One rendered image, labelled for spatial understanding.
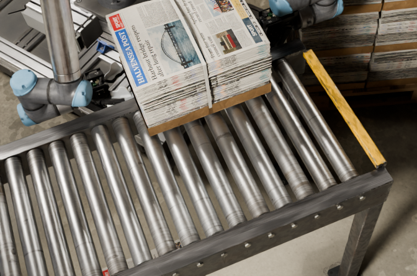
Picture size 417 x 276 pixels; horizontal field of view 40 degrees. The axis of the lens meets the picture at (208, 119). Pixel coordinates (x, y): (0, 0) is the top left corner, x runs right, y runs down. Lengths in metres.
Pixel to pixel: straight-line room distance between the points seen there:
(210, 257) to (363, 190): 0.43
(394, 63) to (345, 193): 1.04
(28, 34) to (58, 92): 1.24
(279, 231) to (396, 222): 0.98
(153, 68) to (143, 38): 0.11
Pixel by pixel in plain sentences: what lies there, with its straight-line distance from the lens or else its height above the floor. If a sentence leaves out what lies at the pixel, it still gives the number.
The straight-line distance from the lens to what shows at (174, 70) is 1.48.
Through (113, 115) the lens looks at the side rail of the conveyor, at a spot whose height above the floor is 0.80.
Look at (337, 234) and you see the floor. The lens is 2.37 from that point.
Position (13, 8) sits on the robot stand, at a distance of 3.05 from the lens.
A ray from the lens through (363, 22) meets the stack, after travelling 2.25.
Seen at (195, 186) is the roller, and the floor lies 0.80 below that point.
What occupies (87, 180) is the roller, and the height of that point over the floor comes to 0.80.
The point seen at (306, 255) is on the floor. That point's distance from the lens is 2.33.
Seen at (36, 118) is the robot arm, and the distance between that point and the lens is 1.78.
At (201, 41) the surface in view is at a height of 1.03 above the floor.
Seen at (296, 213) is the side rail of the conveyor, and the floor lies 0.80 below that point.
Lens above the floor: 2.17
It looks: 56 degrees down
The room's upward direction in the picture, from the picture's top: 9 degrees counter-clockwise
